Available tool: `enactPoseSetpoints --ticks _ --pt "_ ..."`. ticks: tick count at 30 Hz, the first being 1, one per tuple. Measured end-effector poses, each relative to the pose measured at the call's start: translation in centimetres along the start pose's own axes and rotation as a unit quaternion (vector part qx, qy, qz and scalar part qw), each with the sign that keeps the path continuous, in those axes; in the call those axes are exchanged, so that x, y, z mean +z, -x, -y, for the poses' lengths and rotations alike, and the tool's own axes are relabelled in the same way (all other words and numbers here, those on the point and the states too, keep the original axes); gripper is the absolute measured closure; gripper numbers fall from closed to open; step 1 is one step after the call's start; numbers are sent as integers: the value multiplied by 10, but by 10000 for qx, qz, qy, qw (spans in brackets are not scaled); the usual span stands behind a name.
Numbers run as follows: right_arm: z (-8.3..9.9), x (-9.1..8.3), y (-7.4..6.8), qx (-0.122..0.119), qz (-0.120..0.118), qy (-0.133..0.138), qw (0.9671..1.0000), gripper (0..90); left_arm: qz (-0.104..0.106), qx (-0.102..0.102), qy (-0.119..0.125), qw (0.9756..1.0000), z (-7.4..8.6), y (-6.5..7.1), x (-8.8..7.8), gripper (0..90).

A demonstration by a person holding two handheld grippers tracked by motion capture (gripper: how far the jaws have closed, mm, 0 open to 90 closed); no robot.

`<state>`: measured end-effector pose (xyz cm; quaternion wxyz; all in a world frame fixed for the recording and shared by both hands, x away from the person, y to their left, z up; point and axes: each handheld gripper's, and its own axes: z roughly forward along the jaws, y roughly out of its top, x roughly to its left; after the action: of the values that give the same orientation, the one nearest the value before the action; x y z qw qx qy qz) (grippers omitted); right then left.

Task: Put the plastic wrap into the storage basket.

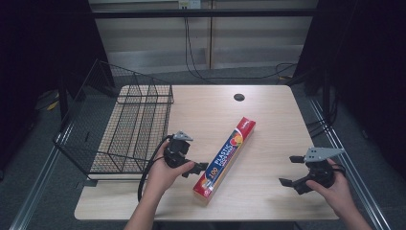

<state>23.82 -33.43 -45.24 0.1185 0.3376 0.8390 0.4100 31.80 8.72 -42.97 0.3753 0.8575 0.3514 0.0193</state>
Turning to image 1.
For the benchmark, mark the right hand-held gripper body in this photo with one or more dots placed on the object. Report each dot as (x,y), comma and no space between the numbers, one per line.
(320,171)

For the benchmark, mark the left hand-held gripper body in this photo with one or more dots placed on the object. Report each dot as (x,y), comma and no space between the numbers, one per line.
(176,150)

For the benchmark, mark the red blue plastic wrap box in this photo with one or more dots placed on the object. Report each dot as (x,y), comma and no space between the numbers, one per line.
(223,159)

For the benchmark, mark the person's left hand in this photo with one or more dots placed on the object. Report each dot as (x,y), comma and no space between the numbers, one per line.
(159,174)

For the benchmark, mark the person's right hand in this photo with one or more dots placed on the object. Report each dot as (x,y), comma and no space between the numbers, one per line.
(338,195)

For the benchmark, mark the black curtain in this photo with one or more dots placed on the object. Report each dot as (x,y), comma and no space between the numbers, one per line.
(38,48)
(367,64)

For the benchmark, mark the yellow floor item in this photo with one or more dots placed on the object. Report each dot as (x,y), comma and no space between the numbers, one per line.
(51,103)

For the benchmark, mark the black horizontal bar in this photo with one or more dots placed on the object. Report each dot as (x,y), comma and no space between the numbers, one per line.
(204,13)

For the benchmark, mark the metal floor rail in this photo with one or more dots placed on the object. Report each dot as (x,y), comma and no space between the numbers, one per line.
(35,195)
(351,169)

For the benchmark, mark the white wall socket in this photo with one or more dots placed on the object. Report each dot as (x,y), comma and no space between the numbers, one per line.
(189,4)

